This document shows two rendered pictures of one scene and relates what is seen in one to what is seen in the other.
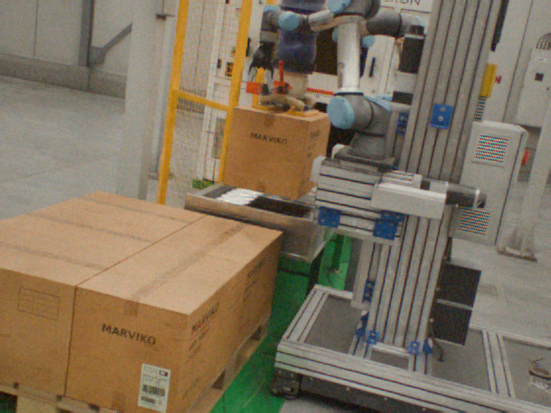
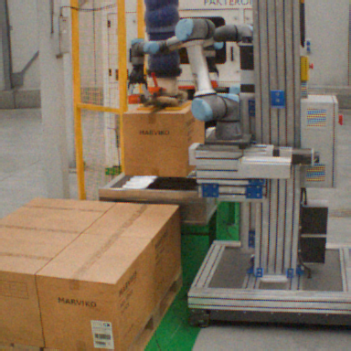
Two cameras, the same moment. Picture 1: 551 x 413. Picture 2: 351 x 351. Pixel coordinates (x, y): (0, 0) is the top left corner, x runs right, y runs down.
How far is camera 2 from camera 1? 0.42 m
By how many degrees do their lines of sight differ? 2
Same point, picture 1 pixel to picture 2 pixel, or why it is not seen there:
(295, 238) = (190, 208)
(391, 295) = (268, 239)
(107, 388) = (71, 339)
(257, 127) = (143, 125)
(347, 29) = (194, 49)
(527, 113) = not seen: outside the picture
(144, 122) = (58, 135)
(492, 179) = (322, 140)
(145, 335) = (88, 302)
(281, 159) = (167, 147)
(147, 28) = (50, 65)
